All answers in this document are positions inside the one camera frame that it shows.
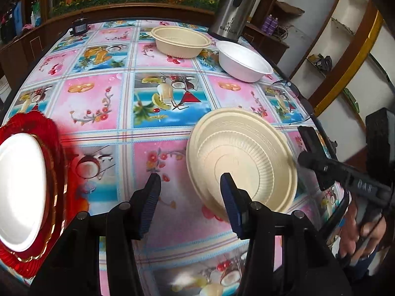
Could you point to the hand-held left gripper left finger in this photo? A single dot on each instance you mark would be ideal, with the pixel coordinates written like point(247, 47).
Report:
point(148, 210)

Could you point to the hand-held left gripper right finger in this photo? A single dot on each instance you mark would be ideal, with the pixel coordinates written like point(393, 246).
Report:
point(231, 210)

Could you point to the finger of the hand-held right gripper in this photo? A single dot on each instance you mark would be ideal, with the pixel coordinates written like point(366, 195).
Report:
point(311, 143)

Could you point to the beige ribbed plastic bowl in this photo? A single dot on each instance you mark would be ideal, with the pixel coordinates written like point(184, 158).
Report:
point(247, 148)
point(180, 44)

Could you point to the white foam bowl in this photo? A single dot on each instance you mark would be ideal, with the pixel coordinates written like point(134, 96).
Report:
point(243, 64)

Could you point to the red scalloped plate gold rim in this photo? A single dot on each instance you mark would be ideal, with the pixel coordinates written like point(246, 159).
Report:
point(56, 148)

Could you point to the white round plate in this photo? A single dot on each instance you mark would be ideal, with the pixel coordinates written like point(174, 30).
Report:
point(21, 191)

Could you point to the person's right hand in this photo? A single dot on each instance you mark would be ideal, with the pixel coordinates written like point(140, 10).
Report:
point(350, 239)

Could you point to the green object on shelf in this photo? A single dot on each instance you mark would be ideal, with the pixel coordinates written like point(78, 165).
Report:
point(351, 99)

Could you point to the purple spray can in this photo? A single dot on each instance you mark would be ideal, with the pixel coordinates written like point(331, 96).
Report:
point(274, 26)
point(266, 24)

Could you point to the stainless steel thermos jug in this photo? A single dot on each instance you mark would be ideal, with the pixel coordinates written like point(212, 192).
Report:
point(234, 6)

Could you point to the small black motor device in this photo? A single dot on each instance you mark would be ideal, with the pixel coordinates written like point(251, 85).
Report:
point(79, 27)

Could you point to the pink cloth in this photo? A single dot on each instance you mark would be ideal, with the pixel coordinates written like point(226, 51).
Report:
point(27, 27)

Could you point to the black kettle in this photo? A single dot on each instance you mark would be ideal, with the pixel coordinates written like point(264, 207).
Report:
point(6, 27)

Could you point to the blue plastic container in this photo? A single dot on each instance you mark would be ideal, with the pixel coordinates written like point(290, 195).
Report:
point(18, 17)

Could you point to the wooden wall shelf unit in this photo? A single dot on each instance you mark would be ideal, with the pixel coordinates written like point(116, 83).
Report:
point(339, 37)

